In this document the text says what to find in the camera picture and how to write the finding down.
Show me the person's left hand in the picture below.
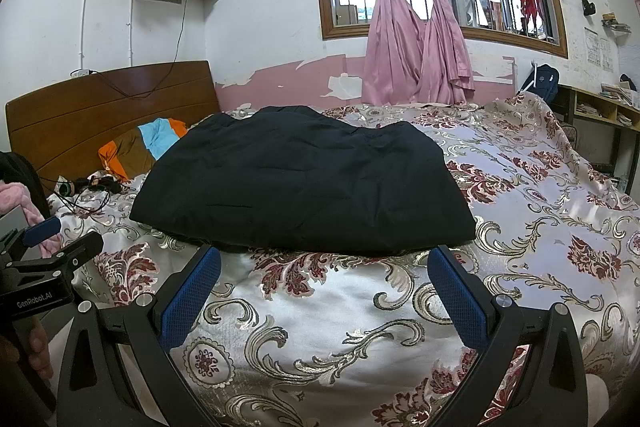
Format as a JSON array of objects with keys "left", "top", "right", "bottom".
[{"left": 25, "top": 316, "right": 55, "bottom": 384}]

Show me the floral satin bedspread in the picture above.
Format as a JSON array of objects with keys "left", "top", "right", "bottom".
[{"left": 47, "top": 91, "right": 640, "bottom": 427}]

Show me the wooden shelf desk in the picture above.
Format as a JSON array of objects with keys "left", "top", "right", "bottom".
[{"left": 552, "top": 84, "right": 640, "bottom": 194}]

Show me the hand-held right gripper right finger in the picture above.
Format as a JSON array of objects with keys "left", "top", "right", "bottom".
[{"left": 427, "top": 244, "right": 590, "bottom": 427}]

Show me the white wall chart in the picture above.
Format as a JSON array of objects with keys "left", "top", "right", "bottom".
[{"left": 584, "top": 27, "right": 615, "bottom": 72}]

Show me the wooden headboard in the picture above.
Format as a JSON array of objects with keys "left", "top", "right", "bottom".
[{"left": 5, "top": 60, "right": 221, "bottom": 196}]

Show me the person's pink fleece clothing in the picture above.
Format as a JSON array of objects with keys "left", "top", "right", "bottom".
[{"left": 0, "top": 181, "right": 67, "bottom": 258}]

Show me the blue backpack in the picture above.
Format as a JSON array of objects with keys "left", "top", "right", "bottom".
[{"left": 517, "top": 63, "right": 560, "bottom": 104}]

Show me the orange blue brown pillow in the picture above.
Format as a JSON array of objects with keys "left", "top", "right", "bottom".
[{"left": 97, "top": 118, "right": 189, "bottom": 184}]

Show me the black jacket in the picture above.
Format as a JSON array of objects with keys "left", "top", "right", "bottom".
[{"left": 129, "top": 105, "right": 477, "bottom": 259}]

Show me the small wall shelf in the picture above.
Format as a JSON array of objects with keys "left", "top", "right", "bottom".
[{"left": 601, "top": 13, "right": 631, "bottom": 33}]

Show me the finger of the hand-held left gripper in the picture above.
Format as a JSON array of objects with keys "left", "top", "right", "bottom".
[
  {"left": 50, "top": 231, "right": 104, "bottom": 281},
  {"left": 20, "top": 216, "right": 63, "bottom": 249}
]

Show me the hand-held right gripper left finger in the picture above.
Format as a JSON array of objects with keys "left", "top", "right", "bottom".
[{"left": 56, "top": 244, "right": 223, "bottom": 427}]

